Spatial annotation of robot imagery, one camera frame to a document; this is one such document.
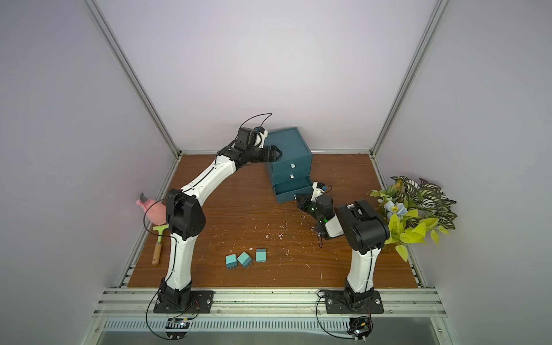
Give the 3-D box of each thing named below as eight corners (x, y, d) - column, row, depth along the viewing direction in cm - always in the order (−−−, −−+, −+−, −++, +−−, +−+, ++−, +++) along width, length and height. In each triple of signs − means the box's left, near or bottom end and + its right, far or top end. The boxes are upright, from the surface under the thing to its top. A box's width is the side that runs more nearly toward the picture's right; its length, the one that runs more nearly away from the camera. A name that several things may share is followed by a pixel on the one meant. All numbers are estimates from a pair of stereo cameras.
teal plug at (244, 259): (237, 260, 84) (236, 258, 82) (245, 252, 86) (244, 250, 84) (246, 269, 82) (245, 267, 80) (253, 261, 84) (253, 259, 82)
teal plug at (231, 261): (227, 270, 81) (226, 269, 80) (226, 257, 85) (224, 256, 83) (238, 267, 82) (237, 266, 80) (236, 255, 85) (235, 253, 84)
